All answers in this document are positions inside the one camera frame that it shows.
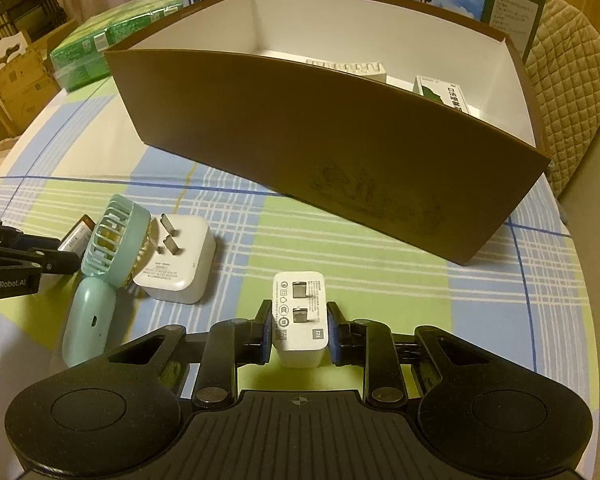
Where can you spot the brown cardboard box white inside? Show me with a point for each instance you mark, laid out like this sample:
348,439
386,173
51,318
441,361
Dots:
280,150

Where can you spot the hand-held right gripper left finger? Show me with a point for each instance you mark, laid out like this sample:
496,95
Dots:
265,334

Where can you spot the beige quilted chair cover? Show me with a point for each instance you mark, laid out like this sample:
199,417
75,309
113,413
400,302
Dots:
570,85

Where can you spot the brown cardboard carton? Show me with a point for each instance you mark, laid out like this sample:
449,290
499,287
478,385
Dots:
15,85

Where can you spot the mint handheld fan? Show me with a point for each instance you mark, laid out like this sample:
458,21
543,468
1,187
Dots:
87,320

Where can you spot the green shrink-wrapped tissue pack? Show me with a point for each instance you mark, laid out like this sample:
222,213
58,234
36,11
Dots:
105,35

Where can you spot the white square plug adapter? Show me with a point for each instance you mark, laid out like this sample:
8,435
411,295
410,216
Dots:
180,260

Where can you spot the white tall phone charger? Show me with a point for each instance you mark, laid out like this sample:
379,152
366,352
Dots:
300,340

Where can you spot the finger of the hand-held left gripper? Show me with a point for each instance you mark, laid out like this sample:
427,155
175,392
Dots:
0,232
40,259

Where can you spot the checked blue green tablecloth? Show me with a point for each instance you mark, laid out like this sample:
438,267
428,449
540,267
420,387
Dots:
380,280

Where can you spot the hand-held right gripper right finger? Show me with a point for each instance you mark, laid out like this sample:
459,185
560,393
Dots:
332,335

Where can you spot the green white medicine box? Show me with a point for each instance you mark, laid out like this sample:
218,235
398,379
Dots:
445,92

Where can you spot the dark spray bottle white nozzle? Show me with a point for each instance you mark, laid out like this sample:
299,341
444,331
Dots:
77,240

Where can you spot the white plastic clip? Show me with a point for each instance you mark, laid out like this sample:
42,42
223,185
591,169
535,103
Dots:
350,67

